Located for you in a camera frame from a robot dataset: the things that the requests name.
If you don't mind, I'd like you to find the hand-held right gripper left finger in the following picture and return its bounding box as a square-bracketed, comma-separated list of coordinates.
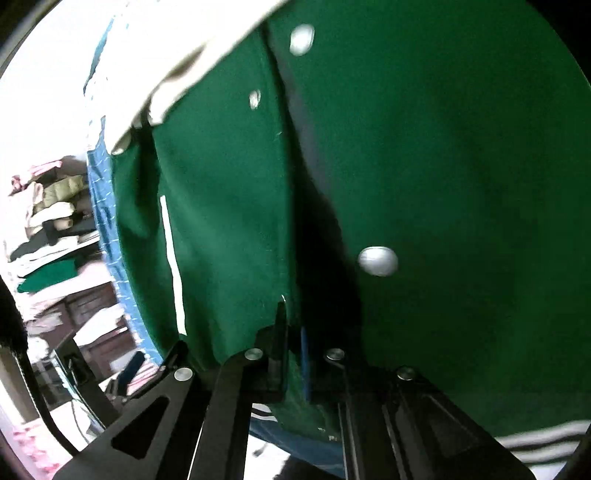
[53, 302, 291, 480]

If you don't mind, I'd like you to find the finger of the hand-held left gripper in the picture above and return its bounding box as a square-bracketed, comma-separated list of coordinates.
[50, 330, 120, 428]
[107, 350, 147, 408]

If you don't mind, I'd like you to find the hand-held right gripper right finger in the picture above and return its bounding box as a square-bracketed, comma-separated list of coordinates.
[299, 328, 536, 480]

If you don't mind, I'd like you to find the green jacket with white stripes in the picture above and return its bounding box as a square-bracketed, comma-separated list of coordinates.
[99, 0, 591, 464]

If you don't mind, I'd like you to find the brown wooden cabinet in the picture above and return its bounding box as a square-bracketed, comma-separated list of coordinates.
[27, 281, 141, 376]

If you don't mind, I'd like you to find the pink floral cloth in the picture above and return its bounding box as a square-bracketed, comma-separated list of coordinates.
[8, 424, 55, 469]

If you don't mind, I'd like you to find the green folded cloth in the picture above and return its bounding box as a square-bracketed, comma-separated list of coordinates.
[17, 259, 78, 295]

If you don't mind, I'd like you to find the blue striped plaid blanket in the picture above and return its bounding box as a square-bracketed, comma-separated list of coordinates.
[83, 18, 346, 479]

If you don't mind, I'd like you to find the olive puffer jacket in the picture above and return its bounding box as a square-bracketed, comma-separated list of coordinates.
[41, 176, 89, 209]

